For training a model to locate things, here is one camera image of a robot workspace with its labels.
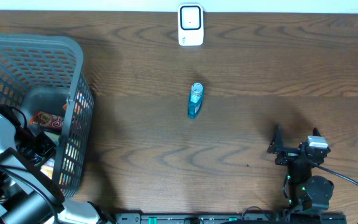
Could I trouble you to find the yellow snack chip bag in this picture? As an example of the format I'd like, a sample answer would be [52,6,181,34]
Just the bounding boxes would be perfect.
[40,157,55,179]

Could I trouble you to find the grey plastic mesh basket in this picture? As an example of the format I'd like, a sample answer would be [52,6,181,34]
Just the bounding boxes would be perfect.
[0,34,94,197]

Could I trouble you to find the blue mouthwash bottle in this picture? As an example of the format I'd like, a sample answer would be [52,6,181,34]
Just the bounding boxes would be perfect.
[188,82,204,119]

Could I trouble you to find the orange chocolate bar wrapper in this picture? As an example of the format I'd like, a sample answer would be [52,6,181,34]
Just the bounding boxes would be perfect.
[29,111,64,131]

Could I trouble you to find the white barcode scanner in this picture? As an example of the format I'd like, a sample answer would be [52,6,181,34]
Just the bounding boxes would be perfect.
[177,3,204,47]

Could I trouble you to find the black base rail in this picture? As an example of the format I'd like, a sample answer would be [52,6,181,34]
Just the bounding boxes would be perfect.
[114,213,347,224]

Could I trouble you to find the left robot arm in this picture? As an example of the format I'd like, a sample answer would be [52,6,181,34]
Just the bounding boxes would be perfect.
[0,104,116,223]

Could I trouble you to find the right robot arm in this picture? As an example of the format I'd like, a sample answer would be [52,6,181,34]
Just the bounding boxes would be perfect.
[267,125,334,222]

